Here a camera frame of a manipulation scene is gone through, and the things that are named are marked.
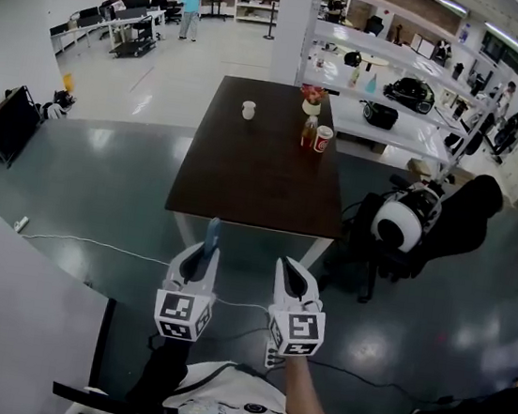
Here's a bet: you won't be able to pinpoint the dark brown table white legs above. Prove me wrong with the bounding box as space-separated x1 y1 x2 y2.
159 69 361 272

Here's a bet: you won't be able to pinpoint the black office chair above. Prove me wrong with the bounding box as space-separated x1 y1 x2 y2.
317 154 508 320

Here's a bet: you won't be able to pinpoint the red and white paper cup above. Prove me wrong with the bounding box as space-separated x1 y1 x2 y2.
312 124 336 156

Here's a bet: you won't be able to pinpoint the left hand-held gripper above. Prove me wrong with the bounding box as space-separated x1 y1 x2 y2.
149 236 223 346

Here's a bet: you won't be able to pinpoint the white socket strip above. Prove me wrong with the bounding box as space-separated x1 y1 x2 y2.
263 339 284 371

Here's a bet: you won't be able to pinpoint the white floor cable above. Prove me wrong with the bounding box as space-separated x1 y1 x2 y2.
16 229 281 314

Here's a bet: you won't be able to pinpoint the white mug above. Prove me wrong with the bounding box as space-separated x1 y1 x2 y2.
240 99 259 122

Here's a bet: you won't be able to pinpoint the black chest-mounted device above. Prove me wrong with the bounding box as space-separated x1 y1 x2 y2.
48 380 182 414

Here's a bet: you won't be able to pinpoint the person's right forearm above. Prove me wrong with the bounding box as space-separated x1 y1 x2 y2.
278 354 339 414

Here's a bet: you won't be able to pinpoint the white pot of red flowers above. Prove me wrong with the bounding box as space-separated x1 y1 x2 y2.
297 82 331 119

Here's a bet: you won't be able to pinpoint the cardboard box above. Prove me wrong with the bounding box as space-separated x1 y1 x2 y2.
406 157 436 177

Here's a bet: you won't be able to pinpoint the white shelving unit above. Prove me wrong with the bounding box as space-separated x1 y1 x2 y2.
285 0 518 193

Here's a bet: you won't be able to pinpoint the amber drink bottle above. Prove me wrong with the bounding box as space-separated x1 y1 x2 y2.
299 114 320 151

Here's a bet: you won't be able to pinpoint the black helmet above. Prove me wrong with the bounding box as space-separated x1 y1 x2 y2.
342 49 364 69

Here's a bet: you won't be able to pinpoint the white partition panel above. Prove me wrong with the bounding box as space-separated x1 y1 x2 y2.
0 176 132 414

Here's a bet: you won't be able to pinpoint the black screen on cart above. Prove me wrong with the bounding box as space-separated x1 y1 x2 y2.
0 81 47 173

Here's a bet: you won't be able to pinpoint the white round helmet device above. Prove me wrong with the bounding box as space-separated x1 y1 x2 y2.
368 176 447 260

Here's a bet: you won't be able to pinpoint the person's left forearm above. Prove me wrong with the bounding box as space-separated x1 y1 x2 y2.
126 331 193 413

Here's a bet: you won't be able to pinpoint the black floor cable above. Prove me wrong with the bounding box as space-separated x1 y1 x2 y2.
305 359 455 407

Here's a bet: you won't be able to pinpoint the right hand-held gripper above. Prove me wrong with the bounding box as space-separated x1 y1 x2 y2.
262 253 335 363

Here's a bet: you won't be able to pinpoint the black round-ended speaker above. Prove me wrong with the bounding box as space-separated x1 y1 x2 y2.
357 100 401 133

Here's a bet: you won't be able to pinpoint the row of office desks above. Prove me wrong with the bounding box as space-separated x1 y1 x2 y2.
46 0 170 66

